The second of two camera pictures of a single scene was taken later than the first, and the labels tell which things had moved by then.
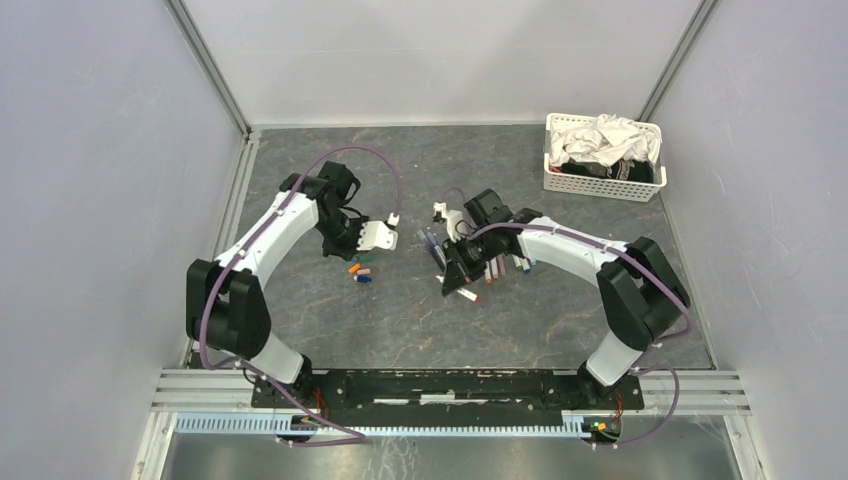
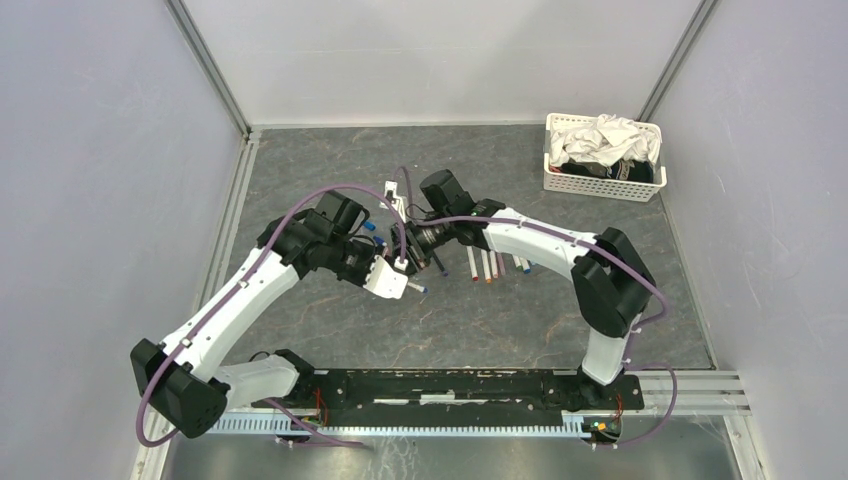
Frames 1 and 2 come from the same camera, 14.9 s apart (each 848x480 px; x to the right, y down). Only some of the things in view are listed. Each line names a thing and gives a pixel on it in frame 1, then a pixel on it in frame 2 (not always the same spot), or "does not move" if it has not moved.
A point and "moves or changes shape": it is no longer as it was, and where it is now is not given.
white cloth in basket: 608,141 does not move
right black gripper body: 472,254 to 416,242
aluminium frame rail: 230,391 does not move
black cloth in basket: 640,171 does not move
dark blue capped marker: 436,251 moves or changes shape
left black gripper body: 341,235 to 356,261
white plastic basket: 597,186 does not move
